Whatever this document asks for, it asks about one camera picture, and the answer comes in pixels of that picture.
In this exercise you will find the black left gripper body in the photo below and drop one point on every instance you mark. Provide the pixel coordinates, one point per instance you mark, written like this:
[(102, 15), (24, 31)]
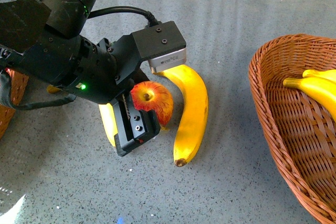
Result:
[(105, 74)]

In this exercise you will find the red apple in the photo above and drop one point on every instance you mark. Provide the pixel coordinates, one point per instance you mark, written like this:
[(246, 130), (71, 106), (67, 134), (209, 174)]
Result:
[(150, 95)]

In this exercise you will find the long yellow banana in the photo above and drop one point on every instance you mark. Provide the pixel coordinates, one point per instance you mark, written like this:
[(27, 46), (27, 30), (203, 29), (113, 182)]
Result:
[(194, 118)]

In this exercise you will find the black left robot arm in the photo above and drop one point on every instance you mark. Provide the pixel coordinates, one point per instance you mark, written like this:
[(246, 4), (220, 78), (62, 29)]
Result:
[(41, 39)]

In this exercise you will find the left wicker basket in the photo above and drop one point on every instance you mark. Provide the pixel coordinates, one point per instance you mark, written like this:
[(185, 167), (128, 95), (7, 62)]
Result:
[(13, 85)]

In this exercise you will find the wicker basket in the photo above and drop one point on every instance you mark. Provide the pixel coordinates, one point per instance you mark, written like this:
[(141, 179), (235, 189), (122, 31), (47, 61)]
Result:
[(13, 85), (299, 131)]

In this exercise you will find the right wicker basket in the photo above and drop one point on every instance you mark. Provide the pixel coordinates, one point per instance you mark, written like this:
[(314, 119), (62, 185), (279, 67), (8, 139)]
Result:
[(299, 131)]

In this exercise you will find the yellow banana in basket front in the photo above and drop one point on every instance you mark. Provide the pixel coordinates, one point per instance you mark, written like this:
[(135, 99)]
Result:
[(320, 89)]

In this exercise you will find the yellow banana in basket back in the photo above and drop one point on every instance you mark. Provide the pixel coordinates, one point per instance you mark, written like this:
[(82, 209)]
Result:
[(328, 74)]

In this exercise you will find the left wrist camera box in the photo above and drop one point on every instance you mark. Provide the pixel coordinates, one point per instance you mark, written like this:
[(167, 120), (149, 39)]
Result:
[(162, 46)]

